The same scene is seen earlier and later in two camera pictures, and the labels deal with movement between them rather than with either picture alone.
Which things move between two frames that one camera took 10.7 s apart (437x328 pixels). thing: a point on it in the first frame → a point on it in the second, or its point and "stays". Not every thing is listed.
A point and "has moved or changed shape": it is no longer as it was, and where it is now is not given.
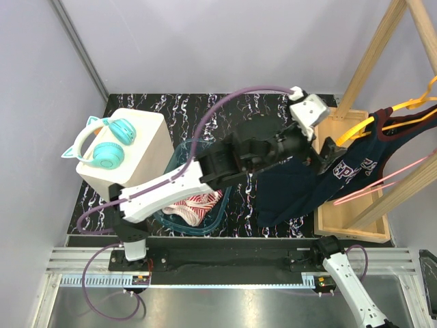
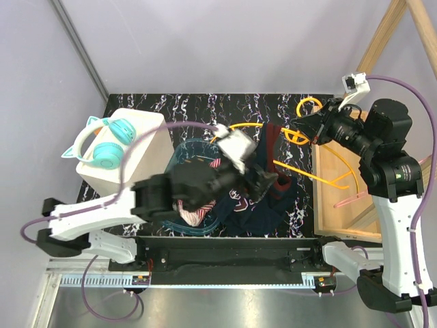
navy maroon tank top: [287, 190] → [245, 214]
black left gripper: [329, 152] → [256, 189]
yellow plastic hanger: [410, 104] has moved or changed shape
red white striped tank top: [194, 208] stays
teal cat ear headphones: [106, 156] stays
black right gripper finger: [428, 262] → [331, 124]
